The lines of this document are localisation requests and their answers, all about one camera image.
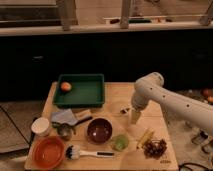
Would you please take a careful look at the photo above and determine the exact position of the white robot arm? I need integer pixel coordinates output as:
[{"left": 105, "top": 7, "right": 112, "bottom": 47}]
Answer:
[{"left": 131, "top": 72, "right": 213, "bottom": 136}]

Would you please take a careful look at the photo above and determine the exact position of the dark purple bowl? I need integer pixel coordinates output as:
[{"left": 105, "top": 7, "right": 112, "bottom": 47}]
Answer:
[{"left": 86, "top": 118, "right": 112, "bottom": 144}]

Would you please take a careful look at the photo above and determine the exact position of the orange plastic bowl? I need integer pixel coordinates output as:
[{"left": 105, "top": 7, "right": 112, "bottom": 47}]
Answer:
[{"left": 32, "top": 136, "right": 65, "bottom": 170}]

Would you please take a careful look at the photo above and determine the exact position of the yellow banana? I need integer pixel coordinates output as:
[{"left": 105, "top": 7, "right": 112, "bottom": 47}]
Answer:
[{"left": 137, "top": 130, "right": 154, "bottom": 149}]

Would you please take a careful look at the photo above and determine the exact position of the wooden block sponge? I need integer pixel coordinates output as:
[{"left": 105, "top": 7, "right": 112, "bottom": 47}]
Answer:
[{"left": 75, "top": 110, "right": 91, "bottom": 120}]

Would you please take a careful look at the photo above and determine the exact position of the green plastic tray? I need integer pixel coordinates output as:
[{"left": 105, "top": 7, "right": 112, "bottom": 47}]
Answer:
[{"left": 52, "top": 74, "right": 105, "bottom": 108}]

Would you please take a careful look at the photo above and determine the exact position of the blue-grey cloth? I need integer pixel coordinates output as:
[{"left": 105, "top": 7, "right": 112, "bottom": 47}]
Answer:
[{"left": 51, "top": 109, "right": 77, "bottom": 126}]

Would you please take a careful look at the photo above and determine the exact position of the small metal cup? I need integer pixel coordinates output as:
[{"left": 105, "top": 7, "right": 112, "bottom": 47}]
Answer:
[{"left": 57, "top": 124, "right": 72, "bottom": 141}]

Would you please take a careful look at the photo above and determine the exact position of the white dish brush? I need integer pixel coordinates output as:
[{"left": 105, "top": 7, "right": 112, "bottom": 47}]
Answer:
[{"left": 65, "top": 145, "right": 115, "bottom": 160}]

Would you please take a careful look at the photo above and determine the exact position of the orange fruit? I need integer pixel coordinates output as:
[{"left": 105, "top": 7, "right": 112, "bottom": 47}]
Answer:
[{"left": 60, "top": 82, "right": 72, "bottom": 92}]

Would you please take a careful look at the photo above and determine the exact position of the white paper cup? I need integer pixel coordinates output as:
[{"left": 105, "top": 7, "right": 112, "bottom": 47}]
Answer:
[{"left": 31, "top": 117, "right": 51, "bottom": 137}]

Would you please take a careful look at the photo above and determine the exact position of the black handled utensil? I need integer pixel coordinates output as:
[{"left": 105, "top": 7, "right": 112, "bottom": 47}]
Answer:
[{"left": 74, "top": 116, "right": 93, "bottom": 126}]

